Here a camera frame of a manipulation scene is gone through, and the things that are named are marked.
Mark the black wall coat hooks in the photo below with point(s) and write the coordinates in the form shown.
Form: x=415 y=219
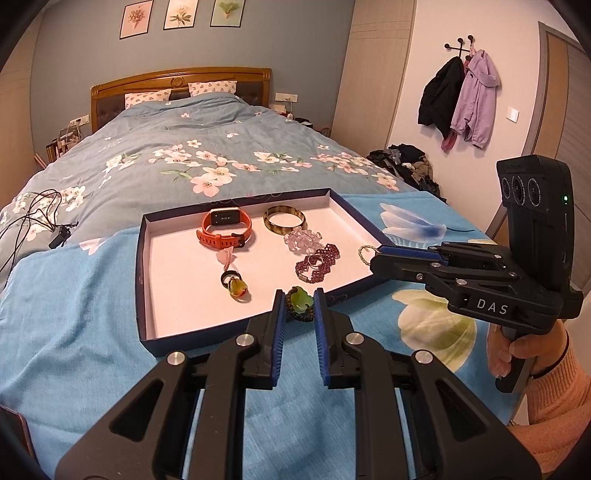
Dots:
x=461 y=44

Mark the grey-framed door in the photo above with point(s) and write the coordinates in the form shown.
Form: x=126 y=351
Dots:
x=568 y=115

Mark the framed white flower picture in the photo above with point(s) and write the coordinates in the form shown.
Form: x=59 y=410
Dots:
x=180 y=14

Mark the purple jacket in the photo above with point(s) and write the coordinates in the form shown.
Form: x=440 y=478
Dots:
x=478 y=101

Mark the white spotted pillow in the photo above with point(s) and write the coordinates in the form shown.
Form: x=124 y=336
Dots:
x=147 y=98
x=212 y=87

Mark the orange smartwatch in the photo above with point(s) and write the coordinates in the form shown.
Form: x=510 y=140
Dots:
x=217 y=239

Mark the person's right forearm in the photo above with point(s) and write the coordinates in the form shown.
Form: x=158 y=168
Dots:
x=563 y=406

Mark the white wall socket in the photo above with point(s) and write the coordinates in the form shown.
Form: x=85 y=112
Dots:
x=286 y=97
x=79 y=120

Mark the bright blue flower-print blanket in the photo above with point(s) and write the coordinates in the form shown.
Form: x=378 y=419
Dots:
x=69 y=323

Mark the bedside table clutter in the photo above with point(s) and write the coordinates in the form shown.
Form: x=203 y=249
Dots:
x=302 y=121

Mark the group of cosmetic bottles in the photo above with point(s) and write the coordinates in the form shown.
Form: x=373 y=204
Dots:
x=60 y=143

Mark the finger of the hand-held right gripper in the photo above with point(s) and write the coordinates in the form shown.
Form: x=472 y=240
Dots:
x=401 y=251
x=397 y=267

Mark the framed pink flower picture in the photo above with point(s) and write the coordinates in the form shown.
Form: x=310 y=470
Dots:
x=137 y=18

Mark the framed green plant picture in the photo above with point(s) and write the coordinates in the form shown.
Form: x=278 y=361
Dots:
x=227 y=12

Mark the dark reddish flat object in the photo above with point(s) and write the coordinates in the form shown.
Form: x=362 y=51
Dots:
x=14 y=431

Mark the wooden bed headboard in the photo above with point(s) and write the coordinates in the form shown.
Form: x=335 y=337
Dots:
x=184 y=74

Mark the black charger adapter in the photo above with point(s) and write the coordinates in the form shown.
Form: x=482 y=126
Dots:
x=60 y=236

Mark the pink flower pendant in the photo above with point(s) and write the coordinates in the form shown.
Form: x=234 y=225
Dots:
x=226 y=256

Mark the person's right hand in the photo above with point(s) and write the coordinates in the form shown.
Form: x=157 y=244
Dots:
x=542 y=346

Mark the beige wardrobe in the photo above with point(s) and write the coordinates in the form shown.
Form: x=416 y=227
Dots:
x=378 y=69

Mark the white wall switch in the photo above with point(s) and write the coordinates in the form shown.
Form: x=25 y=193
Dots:
x=513 y=114

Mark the black jacket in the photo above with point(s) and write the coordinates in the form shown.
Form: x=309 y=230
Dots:
x=438 y=97

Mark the horn-coloured bangle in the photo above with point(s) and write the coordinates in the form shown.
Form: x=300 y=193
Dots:
x=277 y=229

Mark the dark blue shallow box tray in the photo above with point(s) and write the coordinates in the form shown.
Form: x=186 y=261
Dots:
x=184 y=286

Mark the blue floral quilt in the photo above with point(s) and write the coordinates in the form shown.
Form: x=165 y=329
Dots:
x=138 y=134

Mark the pile of dark clothes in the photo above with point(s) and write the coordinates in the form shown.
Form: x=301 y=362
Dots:
x=408 y=166

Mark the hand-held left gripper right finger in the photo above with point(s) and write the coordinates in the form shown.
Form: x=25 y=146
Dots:
x=323 y=360

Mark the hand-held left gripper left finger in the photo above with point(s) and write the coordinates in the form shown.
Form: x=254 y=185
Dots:
x=278 y=346

